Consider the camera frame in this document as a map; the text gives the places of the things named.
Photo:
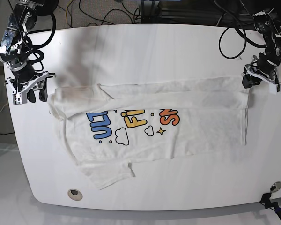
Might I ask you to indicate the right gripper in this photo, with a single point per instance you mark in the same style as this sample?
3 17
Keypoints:
28 80

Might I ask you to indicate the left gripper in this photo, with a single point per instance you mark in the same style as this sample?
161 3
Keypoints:
259 70

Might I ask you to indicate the white printed T-shirt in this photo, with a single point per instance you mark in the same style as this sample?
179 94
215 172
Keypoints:
107 128

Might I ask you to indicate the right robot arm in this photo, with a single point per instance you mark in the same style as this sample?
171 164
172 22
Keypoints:
19 53

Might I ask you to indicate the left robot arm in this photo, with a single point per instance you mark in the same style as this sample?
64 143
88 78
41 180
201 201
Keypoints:
268 24

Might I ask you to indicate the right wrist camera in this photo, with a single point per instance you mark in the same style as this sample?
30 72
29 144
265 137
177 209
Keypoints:
19 98

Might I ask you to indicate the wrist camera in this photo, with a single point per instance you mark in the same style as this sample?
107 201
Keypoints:
19 98
274 88

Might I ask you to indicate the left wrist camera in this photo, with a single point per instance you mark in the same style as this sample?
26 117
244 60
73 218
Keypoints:
274 88

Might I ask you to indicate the left table cable grommet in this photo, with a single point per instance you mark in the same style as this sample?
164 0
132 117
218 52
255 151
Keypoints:
75 194

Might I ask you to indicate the table cable grommet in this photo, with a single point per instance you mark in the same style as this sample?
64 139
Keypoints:
75 194
275 187

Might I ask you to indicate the right table cable grommet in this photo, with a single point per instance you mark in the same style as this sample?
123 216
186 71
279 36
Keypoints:
275 187

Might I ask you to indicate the black clamp with cable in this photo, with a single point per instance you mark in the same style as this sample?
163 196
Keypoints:
268 204

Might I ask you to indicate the black aluminium frame stand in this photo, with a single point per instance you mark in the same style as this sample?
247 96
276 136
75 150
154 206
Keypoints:
151 11

